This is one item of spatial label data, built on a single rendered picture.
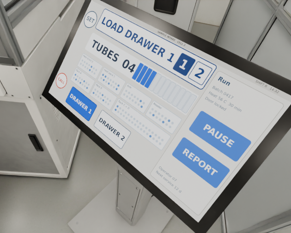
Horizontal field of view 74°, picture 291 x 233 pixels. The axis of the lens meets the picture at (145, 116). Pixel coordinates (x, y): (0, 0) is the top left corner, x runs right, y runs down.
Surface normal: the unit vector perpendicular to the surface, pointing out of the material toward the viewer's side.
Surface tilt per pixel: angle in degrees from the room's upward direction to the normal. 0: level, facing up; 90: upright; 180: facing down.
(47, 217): 0
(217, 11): 90
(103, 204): 5
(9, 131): 90
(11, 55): 90
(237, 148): 50
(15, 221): 0
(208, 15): 90
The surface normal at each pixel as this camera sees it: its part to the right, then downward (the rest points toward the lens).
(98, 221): 0.09, -0.63
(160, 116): -0.41, -0.02
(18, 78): -0.01, 0.75
